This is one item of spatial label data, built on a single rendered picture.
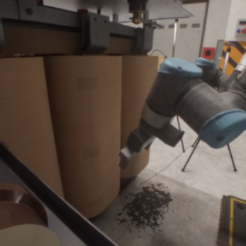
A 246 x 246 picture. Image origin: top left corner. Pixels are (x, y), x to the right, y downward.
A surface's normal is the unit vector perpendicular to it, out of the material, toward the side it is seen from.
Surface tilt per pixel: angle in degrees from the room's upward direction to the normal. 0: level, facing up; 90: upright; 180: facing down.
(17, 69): 90
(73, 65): 90
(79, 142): 90
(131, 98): 90
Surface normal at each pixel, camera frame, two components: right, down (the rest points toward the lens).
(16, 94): 0.81, 0.24
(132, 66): 0.22, 0.38
